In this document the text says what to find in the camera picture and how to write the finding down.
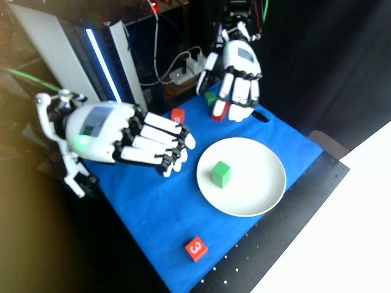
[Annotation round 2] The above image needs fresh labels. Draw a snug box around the green rectangular block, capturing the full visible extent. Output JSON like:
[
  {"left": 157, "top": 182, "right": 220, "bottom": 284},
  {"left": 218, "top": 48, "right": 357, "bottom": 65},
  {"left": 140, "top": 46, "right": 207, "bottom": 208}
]
[{"left": 211, "top": 161, "right": 232, "bottom": 189}]

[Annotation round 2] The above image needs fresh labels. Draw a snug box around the white round plate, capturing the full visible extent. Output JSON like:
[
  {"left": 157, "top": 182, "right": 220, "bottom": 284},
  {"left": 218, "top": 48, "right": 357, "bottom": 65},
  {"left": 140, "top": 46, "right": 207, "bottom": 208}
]
[{"left": 195, "top": 137, "right": 287, "bottom": 219}]

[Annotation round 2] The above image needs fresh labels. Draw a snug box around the white power strip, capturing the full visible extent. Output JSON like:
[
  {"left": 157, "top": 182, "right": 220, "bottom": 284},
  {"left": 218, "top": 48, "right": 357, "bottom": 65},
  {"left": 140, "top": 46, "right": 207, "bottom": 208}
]
[{"left": 169, "top": 51, "right": 209, "bottom": 85}]

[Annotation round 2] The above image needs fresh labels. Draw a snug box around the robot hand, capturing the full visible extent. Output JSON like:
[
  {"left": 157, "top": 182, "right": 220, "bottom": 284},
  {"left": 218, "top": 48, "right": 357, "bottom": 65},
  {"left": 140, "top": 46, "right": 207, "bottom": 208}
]
[
  {"left": 62, "top": 100, "right": 197, "bottom": 178},
  {"left": 195, "top": 38, "right": 263, "bottom": 123}
]

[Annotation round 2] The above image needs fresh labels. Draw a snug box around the grey cable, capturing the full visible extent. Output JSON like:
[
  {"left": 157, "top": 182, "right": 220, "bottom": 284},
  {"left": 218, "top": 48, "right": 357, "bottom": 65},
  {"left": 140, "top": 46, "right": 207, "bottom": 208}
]
[{"left": 139, "top": 12, "right": 204, "bottom": 88}]

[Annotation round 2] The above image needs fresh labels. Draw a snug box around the white computer tower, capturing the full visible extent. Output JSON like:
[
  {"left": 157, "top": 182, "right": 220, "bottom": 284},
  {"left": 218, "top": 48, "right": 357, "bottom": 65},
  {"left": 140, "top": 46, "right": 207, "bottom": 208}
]
[{"left": 7, "top": 2, "right": 149, "bottom": 114}]

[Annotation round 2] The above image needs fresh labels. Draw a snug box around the red rectangular block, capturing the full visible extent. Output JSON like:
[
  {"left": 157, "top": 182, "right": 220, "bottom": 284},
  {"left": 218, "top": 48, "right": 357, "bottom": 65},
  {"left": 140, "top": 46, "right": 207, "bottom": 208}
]
[{"left": 210, "top": 100, "right": 232, "bottom": 123}]

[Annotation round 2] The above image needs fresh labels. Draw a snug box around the blue cloth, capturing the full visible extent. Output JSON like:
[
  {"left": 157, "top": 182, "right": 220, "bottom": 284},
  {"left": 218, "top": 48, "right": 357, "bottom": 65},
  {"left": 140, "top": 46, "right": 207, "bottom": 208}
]
[{"left": 82, "top": 81, "right": 324, "bottom": 293}]

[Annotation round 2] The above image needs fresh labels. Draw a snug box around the red cube with white three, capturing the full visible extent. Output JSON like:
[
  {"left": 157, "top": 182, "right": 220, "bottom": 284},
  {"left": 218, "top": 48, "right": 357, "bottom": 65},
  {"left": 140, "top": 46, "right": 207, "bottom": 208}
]
[{"left": 184, "top": 236, "right": 209, "bottom": 263}]

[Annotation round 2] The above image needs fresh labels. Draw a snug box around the green cable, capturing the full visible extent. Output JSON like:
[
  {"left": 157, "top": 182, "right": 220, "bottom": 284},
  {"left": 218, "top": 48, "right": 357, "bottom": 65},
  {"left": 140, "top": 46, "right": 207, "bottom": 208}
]
[
  {"left": 261, "top": 0, "right": 272, "bottom": 23},
  {"left": 0, "top": 68, "right": 62, "bottom": 93}
]

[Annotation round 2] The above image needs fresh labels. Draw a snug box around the green cube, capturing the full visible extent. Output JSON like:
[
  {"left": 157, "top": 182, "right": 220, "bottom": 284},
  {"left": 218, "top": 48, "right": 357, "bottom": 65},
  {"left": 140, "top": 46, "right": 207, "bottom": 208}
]
[{"left": 203, "top": 90, "right": 218, "bottom": 107}]

